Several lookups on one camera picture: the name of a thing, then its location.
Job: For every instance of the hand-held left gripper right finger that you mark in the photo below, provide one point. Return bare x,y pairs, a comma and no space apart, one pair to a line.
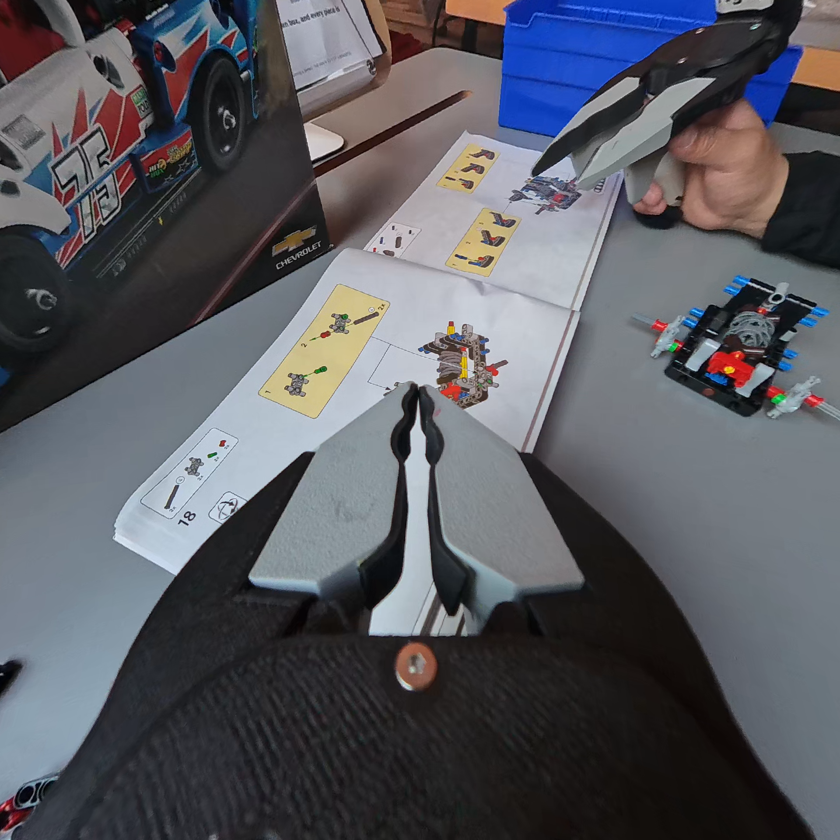
505,518

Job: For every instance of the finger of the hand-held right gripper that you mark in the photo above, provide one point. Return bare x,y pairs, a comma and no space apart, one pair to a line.
630,141
590,108

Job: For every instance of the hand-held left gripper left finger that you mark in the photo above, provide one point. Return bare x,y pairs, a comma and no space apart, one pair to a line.
334,512

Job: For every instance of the grey lego knuckle with axle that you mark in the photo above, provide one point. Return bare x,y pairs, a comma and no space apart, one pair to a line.
666,338
794,397

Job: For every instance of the black lego chassis assembly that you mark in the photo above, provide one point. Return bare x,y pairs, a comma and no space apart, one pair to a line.
735,361

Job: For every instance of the pile of lego pieces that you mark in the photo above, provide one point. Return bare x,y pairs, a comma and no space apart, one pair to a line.
33,791

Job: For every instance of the person's right forearm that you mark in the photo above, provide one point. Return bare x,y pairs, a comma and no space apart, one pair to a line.
807,210

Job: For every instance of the lego instruction booklet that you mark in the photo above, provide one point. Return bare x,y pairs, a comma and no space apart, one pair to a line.
426,282

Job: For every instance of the person's right hand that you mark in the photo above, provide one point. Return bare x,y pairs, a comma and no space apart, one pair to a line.
728,170

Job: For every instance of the blue flat object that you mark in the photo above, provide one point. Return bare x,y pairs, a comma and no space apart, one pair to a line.
558,65

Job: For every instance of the white computer monitor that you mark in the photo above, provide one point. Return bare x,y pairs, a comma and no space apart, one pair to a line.
325,141

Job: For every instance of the dark car picture box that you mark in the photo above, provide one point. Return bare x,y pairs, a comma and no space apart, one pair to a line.
164,197

